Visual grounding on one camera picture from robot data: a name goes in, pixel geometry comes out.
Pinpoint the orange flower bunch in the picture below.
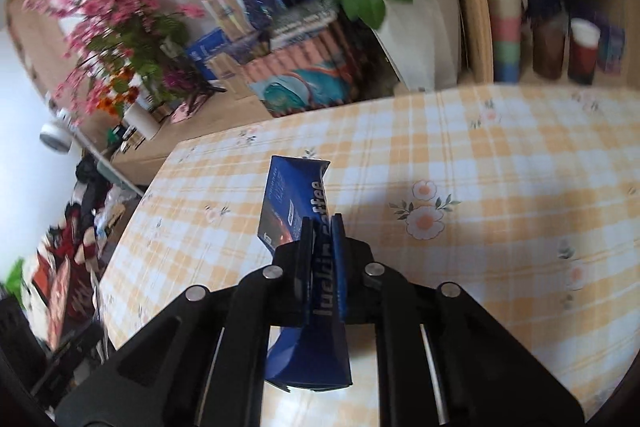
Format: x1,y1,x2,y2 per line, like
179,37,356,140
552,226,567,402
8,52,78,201
95,67,141,118

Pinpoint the blue white box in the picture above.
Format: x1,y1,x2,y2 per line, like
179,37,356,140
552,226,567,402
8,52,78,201
186,27,236,72

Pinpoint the white flower pot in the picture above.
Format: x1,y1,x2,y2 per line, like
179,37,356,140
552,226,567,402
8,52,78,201
372,0,461,90

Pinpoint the red paper cup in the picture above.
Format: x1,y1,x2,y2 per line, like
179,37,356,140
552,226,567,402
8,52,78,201
567,18,601,85

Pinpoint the pink teal dish set box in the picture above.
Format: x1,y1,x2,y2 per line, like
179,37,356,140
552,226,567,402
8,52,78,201
235,29,361,118

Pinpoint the wooden sideboard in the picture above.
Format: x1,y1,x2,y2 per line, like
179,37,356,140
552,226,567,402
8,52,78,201
107,87,281,188

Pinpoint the black flat box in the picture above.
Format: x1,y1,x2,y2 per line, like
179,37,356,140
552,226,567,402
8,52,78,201
270,2,341,50

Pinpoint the brown glass cup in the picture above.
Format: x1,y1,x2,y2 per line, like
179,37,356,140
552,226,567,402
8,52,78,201
532,14,568,80

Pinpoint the small blue carton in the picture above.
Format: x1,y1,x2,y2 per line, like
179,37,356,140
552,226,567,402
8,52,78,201
597,24,626,75

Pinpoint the stack of pastel cups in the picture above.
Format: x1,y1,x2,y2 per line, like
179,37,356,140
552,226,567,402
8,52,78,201
480,0,521,82

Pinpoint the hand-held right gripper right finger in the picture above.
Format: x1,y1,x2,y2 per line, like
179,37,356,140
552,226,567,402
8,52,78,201
332,214,586,427

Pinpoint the white standing fan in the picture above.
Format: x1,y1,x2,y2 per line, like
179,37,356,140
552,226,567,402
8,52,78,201
40,107,146,198

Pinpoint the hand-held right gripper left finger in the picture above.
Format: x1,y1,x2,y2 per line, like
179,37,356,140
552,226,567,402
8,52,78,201
55,217,313,427

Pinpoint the blue cardboard box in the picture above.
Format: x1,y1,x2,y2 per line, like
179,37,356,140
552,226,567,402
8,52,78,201
255,154,353,393

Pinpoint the white ribbed vase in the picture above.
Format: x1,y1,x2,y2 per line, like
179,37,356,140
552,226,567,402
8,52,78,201
122,102,160,140

